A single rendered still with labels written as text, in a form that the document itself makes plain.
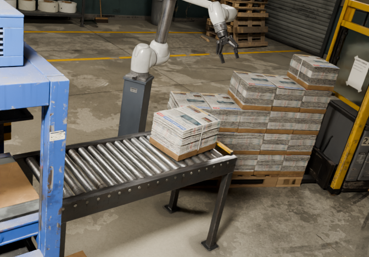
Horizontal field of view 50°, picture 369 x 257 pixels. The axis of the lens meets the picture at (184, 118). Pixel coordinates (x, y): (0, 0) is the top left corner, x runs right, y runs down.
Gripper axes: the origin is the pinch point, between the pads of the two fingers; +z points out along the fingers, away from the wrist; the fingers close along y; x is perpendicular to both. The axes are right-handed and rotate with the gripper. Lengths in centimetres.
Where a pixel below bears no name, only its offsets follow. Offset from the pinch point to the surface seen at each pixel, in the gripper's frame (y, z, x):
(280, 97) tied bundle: -24, 43, 82
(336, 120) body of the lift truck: -25, 90, 171
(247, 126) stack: -49, 60, 58
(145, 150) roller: -34, 42, -70
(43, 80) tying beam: 44, -7, -158
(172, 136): -14, 38, -60
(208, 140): -12, 50, -32
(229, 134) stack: -60, 62, 43
